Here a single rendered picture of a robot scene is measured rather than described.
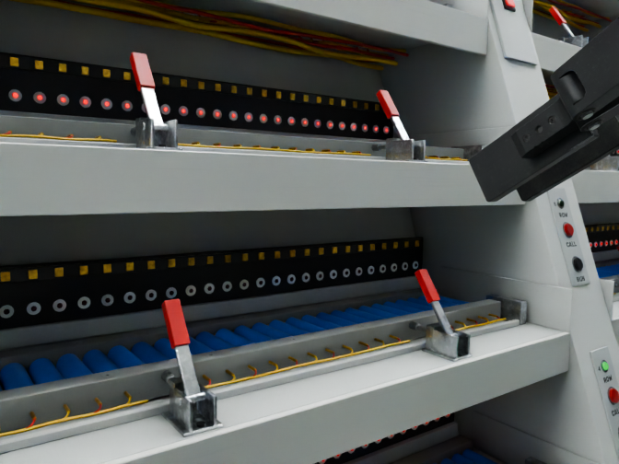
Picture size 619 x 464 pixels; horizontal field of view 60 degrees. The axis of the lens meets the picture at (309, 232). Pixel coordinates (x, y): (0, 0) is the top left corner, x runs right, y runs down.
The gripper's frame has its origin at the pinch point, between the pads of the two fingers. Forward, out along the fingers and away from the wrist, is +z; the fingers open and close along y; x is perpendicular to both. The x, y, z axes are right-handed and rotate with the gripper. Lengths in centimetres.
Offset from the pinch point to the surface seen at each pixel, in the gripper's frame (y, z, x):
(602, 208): 88, 37, 14
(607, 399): 33.4, 22.6, -17.1
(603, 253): 77, 36, 4
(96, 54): -13.4, 32.7, 32.9
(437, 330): 11.5, 23.2, -5.2
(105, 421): -20.0, 25.0, -6.2
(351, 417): -2.6, 21.9, -10.6
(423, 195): 11.8, 18.8, 7.5
